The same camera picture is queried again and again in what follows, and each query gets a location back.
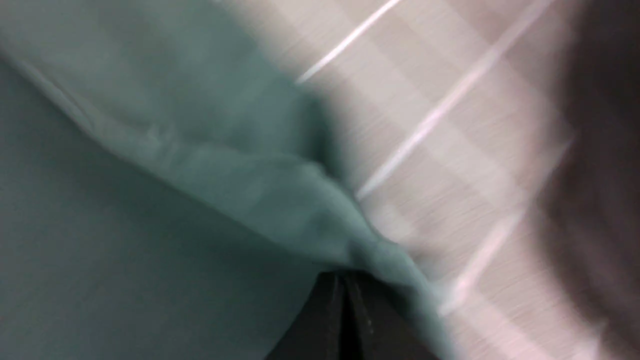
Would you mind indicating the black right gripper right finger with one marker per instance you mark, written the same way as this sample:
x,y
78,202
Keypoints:
x,y
374,329

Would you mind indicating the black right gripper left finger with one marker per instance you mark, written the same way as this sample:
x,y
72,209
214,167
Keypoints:
x,y
316,332

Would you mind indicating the green long-sleeved shirt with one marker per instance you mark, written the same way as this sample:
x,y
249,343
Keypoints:
x,y
168,193

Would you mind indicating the grey checked tablecloth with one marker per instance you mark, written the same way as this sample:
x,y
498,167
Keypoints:
x,y
450,114

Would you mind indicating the black garment under pile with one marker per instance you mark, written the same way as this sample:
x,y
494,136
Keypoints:
x,y
592,197

